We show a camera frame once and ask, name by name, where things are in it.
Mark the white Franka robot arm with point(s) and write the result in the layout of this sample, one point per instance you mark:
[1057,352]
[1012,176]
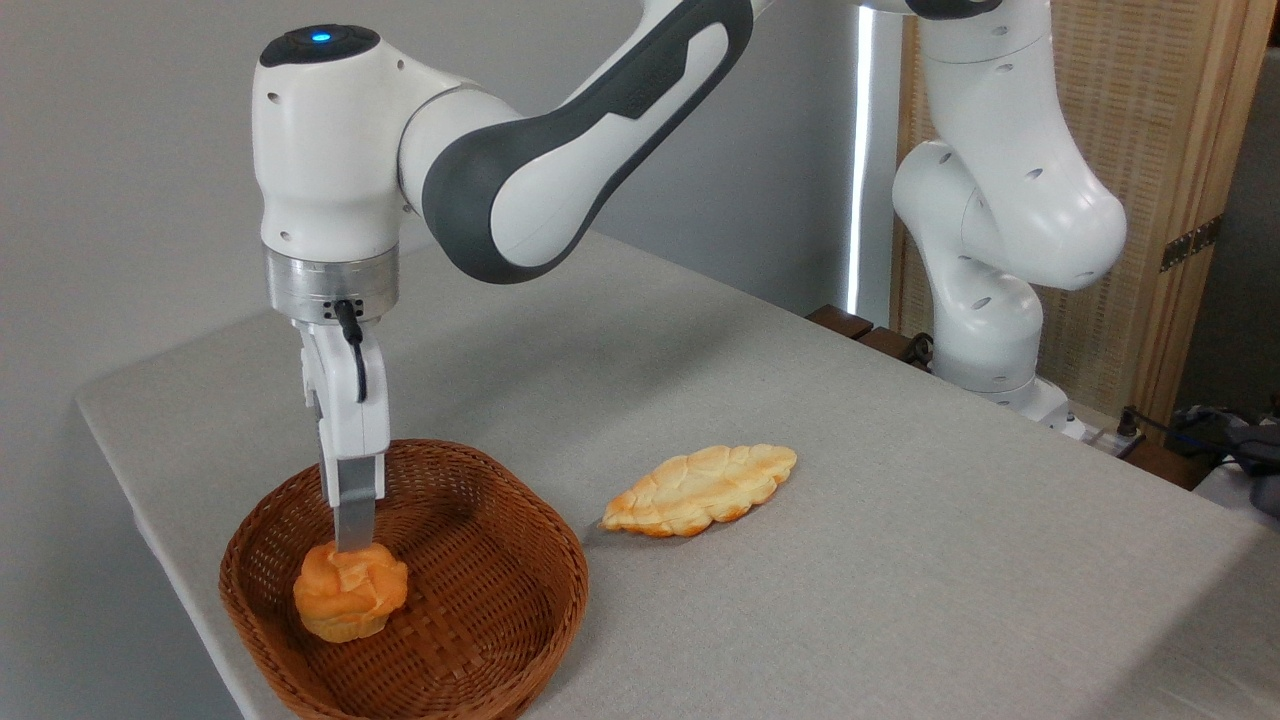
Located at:
[330,150]

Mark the brown wicker basket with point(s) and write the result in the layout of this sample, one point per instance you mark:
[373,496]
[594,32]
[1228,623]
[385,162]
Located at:
[480,600]

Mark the flat braided bread loaf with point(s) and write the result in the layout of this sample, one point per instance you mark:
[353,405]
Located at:
[700,490]

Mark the round orange bread bun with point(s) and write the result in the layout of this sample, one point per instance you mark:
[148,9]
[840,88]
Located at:
[350,595]

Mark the grey tablecloth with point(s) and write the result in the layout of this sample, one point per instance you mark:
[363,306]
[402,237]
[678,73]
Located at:
[900,600]

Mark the metal screen hinge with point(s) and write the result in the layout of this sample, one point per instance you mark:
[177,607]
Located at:
[1190,243]

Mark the dark wooden block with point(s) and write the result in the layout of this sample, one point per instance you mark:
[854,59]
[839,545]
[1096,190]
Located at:
[840,321]
[885,342]

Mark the black power plug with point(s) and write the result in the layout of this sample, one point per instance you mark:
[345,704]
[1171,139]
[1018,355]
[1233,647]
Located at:
[1128,423]

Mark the white power strip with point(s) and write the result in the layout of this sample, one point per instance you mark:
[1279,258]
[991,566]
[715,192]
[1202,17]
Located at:
[1095,434]

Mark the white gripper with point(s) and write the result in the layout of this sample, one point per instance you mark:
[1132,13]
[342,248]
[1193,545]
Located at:
[345,420]

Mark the dark grey bag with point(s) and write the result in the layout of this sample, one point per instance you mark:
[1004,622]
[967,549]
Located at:
[1258,460]

